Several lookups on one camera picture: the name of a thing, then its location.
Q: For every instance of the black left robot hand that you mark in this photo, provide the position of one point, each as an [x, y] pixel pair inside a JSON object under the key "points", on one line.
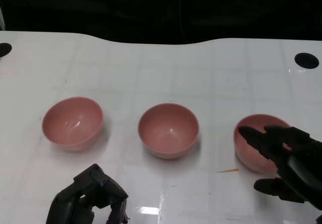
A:
{"points": [[65, 204]]}

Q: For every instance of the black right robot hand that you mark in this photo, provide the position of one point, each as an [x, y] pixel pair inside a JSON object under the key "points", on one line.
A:
{"points": [[299, 166]]}

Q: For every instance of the pink plastic bowl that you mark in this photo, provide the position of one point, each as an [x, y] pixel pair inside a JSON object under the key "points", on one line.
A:
{"points": [[168, 131], [73, 123], [249, 161]]}

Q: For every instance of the orange wood sliver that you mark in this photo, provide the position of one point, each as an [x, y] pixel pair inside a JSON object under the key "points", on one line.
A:
{"points": [[230, 170]]}

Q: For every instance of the white object at table end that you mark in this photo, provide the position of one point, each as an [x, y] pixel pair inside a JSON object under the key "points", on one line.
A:
{"points": [[1, 20]]}

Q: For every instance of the black backdrop cloth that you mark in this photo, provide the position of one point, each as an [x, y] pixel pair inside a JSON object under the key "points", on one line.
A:
{"points": [[100, 7]]}

